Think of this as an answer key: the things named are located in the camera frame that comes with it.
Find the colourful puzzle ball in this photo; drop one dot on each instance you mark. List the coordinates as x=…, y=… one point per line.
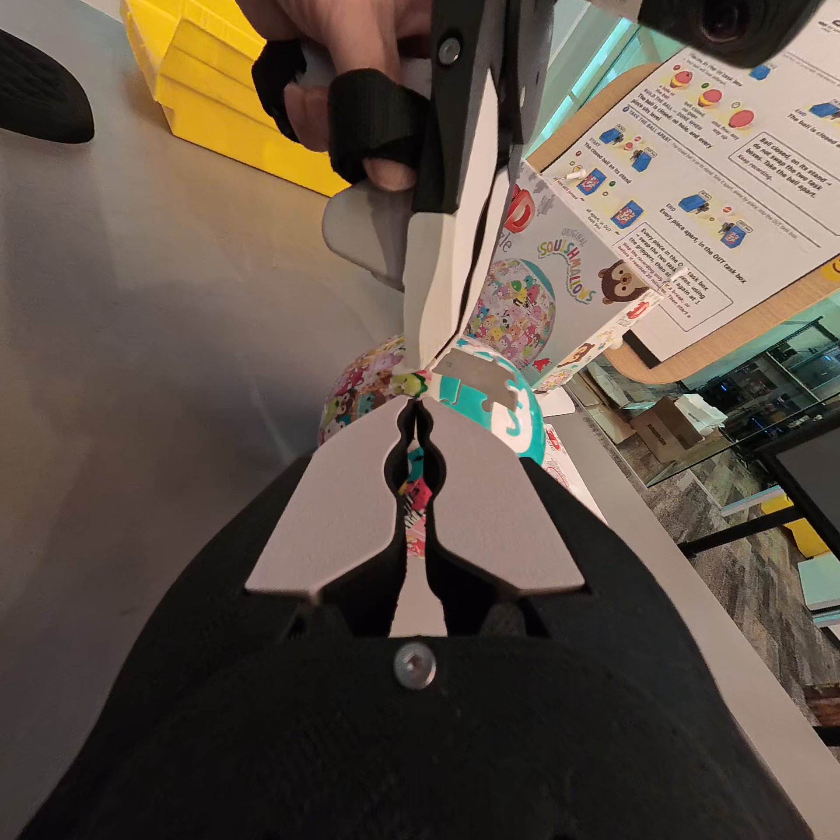
x=358, y=394

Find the white box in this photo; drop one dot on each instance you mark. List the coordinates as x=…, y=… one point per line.
x=702, y=410

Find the pale teal board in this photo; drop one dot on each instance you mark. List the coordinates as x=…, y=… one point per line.
x=823, y=581

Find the wooden board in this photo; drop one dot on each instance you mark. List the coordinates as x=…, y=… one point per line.
x=754, y=325

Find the yellow plastic bin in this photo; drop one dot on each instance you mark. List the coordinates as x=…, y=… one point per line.
x=216, y=98

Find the black chair armrest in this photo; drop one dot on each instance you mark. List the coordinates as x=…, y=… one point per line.
x=33, y=92

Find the colourful puzzle box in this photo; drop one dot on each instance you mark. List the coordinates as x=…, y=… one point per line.
x=558, y=282

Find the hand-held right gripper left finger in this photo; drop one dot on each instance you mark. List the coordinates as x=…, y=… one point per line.
x=334, y=518

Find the colourful puzzle piece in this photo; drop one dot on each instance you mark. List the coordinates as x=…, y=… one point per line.
x=412, y=382

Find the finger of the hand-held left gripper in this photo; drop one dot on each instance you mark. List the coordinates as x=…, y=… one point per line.
x=439, y=275
x=493, y=236

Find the brown cardboard box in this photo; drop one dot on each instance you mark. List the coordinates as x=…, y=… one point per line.
x=663, y=430

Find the person's left hand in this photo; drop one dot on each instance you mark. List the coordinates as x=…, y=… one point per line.
x=354, y=33

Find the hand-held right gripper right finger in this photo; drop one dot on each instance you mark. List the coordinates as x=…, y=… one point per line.
x=505, y=518

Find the black clip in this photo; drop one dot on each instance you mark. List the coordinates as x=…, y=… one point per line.
x=640, y=348

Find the black metal shelf rack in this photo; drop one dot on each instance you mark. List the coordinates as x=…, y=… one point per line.
x=787, y=367

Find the printed instruction sheet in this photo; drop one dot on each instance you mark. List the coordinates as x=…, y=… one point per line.
x=722, y=184

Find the yellow smiley sticker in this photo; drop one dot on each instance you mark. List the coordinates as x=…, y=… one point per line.
x=833, y=269

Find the yellow floor object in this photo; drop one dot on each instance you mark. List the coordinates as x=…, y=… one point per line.
x=810, y=535

